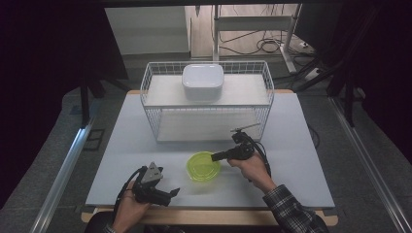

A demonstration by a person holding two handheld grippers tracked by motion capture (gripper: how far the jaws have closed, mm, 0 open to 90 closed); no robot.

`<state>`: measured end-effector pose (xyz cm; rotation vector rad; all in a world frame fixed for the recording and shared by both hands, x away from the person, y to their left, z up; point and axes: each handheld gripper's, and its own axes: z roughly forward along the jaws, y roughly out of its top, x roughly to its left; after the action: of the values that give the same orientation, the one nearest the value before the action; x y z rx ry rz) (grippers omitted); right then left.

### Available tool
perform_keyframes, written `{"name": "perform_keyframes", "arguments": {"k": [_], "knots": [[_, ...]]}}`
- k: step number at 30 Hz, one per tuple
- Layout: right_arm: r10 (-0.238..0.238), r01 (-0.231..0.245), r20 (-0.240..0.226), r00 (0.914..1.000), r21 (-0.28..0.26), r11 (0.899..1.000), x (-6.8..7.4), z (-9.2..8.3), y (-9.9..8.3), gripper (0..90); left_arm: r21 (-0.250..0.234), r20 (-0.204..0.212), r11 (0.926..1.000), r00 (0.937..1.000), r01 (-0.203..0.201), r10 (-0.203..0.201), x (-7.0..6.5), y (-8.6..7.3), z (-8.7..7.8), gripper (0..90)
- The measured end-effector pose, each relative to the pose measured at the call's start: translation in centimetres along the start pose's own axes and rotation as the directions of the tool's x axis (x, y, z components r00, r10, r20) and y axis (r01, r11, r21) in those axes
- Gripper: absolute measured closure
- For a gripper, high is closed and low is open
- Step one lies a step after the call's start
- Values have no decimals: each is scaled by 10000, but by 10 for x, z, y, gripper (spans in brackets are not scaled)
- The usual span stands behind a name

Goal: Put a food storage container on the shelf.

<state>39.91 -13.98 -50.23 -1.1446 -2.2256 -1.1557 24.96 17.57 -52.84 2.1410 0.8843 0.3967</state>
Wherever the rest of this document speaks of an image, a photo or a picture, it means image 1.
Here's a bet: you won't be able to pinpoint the person's right hand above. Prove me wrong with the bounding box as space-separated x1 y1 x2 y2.
226 151 278 195

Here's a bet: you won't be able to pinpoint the white wire shelf rack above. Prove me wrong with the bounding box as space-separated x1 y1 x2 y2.
139 60 276 145

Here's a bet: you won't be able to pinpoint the white metal desk frame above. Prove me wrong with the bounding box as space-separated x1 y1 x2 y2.
211 3 303 75

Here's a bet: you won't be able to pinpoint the white power strip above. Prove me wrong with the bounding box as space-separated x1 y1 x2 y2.
303 67 323 83

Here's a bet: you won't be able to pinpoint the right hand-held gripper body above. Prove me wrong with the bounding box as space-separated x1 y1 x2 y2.
228 122 262 161

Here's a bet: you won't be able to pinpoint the person's left hand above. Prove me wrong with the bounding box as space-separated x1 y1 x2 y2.
111 180 153 233

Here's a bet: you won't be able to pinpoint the black floor cables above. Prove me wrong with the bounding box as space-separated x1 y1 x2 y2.
218 29 313 56

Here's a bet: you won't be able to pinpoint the left hand-held gripper cable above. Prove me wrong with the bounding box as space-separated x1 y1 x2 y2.
112 165 148 225

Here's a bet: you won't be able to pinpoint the aluminium rail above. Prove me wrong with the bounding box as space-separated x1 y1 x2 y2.
29 118 95 233
327 96 412 233

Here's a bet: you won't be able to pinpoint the clear plastic lidded container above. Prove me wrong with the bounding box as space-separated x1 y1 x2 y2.
181 63 225 102

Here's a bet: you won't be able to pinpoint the white cabinet panel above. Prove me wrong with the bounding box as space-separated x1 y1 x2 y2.
104 6 192 56

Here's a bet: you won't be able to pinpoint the dark curtain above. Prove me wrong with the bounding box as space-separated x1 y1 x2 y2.
0 0 130 210
292 0 412 164

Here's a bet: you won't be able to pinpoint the green plastic bowl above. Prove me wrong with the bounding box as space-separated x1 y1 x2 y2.
185 150 223 183

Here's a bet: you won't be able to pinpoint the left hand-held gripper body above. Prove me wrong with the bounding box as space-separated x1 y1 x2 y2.
131 161 173 208

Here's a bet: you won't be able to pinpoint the black metal stand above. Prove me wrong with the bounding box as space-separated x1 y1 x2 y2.
79 72 131 128
292 57 358 128

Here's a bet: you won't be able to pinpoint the hand-held gripper cable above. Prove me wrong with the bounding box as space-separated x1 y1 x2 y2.
243 131 273 183
112 165 148 225

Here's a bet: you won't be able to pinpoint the thin black floor cable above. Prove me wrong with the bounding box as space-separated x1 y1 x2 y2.
306 123 322 150

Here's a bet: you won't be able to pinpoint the right hand-held gripper cable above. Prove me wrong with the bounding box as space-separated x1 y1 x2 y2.
243 131 273 183

